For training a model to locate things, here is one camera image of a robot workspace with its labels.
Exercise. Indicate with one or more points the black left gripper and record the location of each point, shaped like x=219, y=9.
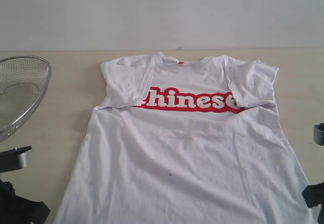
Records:
x=15, y=209

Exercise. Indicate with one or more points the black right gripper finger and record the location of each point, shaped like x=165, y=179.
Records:
x=313, y=195

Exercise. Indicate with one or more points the white t-shirt red Chinese logo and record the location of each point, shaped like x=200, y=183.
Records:
x=186, y=142

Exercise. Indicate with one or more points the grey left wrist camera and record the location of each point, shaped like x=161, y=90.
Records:
x=15, y=159

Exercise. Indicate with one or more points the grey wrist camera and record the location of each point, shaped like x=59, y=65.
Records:
x=318, y=134
x=15, y=159

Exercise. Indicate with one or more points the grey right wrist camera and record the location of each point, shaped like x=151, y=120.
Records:
x=318, y=134

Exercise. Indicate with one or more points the metal wire mesh basket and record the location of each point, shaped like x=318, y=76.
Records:
x=24, y=82

